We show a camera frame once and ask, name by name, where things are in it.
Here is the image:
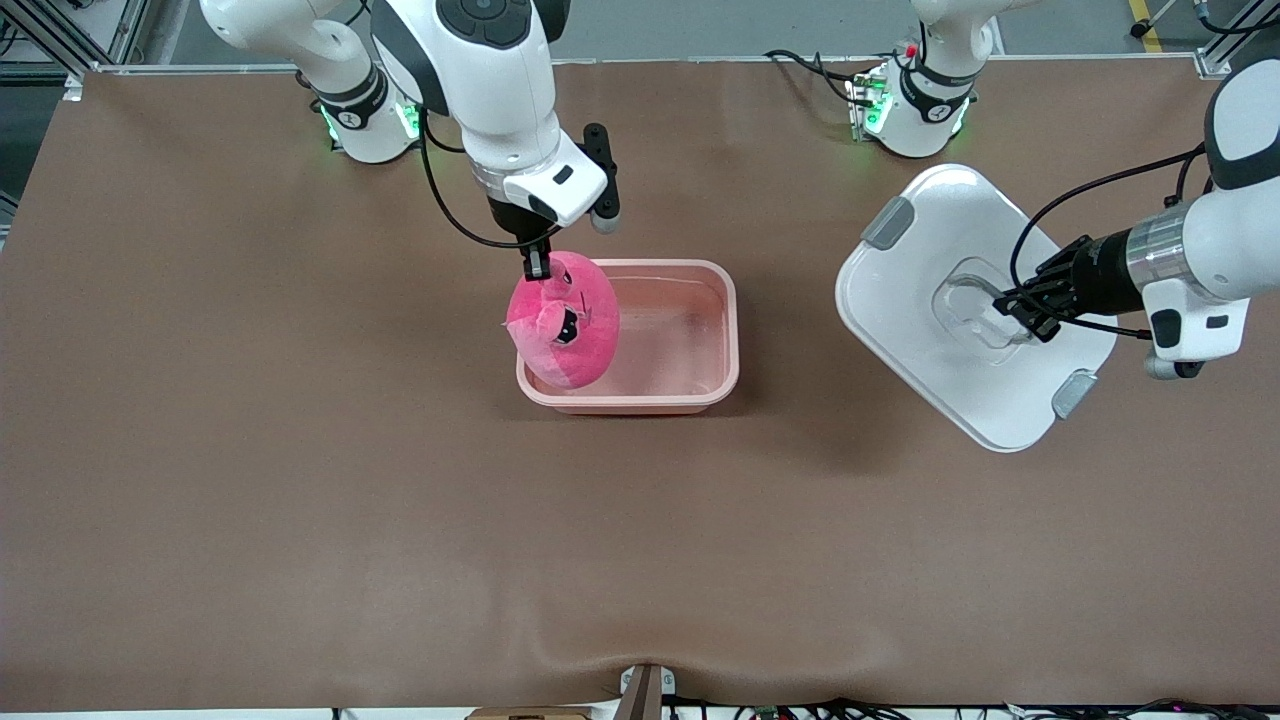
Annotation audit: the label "pink plush toy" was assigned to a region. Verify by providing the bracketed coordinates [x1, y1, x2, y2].
[503, 250, 622, 391]

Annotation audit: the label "white box lid grey latches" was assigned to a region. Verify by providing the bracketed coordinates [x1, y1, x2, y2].
[835, 163, 1119, 453]

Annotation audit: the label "pink plastic storage box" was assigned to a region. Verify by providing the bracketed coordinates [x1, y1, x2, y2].
[515, 258, 741, 417]

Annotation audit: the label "black caster with rod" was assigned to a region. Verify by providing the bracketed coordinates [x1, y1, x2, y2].
[1130, 0, 1181, 39]

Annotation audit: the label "brown table mat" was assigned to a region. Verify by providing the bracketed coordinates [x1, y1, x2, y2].
[0, 55, 1280, 713]

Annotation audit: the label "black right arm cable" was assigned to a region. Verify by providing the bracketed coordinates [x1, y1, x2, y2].
[417, 108, 537, 251]

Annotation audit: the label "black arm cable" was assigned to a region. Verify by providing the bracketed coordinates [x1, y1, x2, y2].
[417, 108, 537, 251]
[1009, 144, 1213, 341]

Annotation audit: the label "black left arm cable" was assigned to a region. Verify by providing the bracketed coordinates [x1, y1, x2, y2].
[1009, 144, 1213, 341]

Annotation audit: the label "black base cable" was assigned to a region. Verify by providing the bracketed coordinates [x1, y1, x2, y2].
[763, 47, 873, 111]

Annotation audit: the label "metal clamp bracket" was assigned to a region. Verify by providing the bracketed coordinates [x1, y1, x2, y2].
[618, 663, 678, 720]

